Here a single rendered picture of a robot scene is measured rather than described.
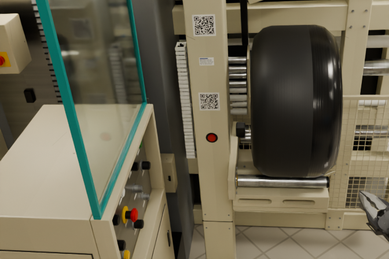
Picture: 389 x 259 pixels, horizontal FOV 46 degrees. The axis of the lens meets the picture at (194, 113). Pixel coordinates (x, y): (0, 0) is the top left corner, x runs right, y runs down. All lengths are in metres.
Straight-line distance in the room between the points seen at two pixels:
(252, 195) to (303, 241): 1.07
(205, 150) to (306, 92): 0.50
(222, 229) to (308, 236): 0.88
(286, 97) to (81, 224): 0.72
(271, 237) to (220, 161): 1.09
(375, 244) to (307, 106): 1.53
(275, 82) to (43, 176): 0.75
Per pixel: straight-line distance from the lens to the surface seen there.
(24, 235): 1.30
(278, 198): 1.79
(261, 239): 2.80
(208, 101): 1.66
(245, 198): 1.83
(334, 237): 2.86
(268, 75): 1.49
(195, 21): 1.53
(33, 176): 1.37
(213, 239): 2.12
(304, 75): 1.49
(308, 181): 1.78
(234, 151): 1.86
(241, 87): 2.10
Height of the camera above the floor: 2.07
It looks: 32 degrees down
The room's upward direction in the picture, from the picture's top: 5 degrees counter-clockwise
